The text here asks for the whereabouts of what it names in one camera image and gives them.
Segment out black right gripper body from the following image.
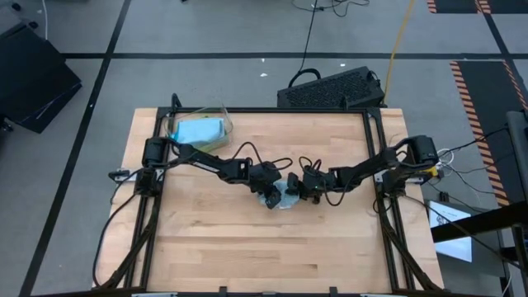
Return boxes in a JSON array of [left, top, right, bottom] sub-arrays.
[[285, 172, 323, 205]]

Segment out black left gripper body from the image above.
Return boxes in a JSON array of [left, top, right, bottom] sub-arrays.
[[263, 185, 285, 210]]

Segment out clear plastic bin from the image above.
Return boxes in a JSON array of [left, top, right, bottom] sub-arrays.
[[163, 106, 235, 153]]

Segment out black perforated computer case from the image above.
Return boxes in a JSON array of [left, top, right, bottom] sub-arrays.
[[276, 65, 387, 110]]

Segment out black diagonal beam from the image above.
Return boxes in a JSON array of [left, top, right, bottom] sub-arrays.
[[431, 200, 528, 244]]

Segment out black mat orange striped edges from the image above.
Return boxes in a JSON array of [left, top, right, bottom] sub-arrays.
[[482, 0, 528, 15], [427, 0, 484, 15], [449, 59, 528, 208]]

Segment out large black floor case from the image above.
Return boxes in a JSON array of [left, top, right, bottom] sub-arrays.
[[0, 22, 83, 134]]

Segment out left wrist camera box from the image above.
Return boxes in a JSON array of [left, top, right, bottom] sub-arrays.
[[249, 161, 284, 193]]

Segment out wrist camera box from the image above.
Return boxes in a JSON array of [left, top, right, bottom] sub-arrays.
[[249, 161, 284, 193], [303, 168, 335, 193]]

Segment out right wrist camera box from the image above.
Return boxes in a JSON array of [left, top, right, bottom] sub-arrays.
[[303, 168, 335, 193]]

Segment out black right camera cable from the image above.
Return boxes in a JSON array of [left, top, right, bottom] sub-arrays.
[[297, 155, 323, 174]]

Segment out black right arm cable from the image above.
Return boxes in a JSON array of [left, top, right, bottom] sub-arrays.
[[323, 172, 360, 207]]

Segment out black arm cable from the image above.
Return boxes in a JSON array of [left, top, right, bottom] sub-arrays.
[[323, 172, 360, 207], [230, 141, 294, 172]]

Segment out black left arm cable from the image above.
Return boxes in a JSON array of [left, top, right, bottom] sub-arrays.
[[230, 141, 294, 172]]

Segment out black table edge rail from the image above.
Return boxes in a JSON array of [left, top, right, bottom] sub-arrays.
[[156, 106, 383, 116], [32, 288, 496, 297]]

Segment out small black cable loop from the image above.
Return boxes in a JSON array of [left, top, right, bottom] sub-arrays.
[[370, 192, 391, 214]]

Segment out thick black cable loop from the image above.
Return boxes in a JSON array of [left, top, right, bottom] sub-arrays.
[[287, 67, 323, 88]]

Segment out thin black floor cable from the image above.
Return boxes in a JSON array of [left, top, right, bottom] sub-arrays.
[[399, 191, 516, 273]]

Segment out black case cable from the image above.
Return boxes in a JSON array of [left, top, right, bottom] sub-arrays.
[[368, 69, 388, 105]]

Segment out thin black hanging cable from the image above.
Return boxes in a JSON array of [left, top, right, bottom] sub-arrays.
[[297, 0, 319, 73]]

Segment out white coiled cable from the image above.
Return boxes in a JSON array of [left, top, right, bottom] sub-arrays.
[[436, 147, 455, 167]]

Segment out thin black elbow cable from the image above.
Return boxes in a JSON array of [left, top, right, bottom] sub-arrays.
[[107, 181, 120, 210]]

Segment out yellow hanging strap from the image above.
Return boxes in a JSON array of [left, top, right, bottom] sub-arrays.
[[382, 0, 416, 104]]

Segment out tangled thin black cable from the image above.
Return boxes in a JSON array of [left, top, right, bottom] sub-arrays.
[[291, 0, 371, 18]]

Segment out black base cable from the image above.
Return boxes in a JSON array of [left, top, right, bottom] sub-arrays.
[[91, 190, 141, 289]]

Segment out thin black taut cable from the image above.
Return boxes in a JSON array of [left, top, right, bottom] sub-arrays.
[[437, 125, 511, 154]]

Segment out black stand frame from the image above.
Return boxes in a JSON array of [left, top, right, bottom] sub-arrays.
[[501, 224, 528, 297]]

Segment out thin white floor cable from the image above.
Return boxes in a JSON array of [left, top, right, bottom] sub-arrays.
[[40, 0, 50, 41]]

